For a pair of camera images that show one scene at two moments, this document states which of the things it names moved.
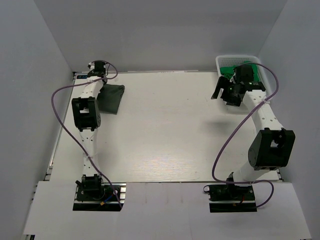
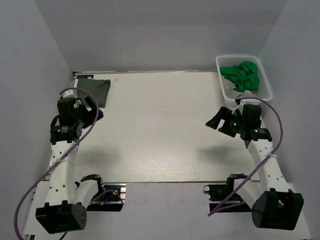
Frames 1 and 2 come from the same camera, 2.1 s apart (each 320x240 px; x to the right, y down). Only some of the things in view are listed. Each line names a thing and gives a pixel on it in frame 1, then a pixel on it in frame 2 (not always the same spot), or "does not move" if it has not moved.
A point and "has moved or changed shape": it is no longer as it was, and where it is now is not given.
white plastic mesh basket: [229, 61] does not move
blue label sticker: [82, 76] does not move
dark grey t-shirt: [109, 98] has moved or changed shape
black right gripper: [221, 83] → [223, 112]
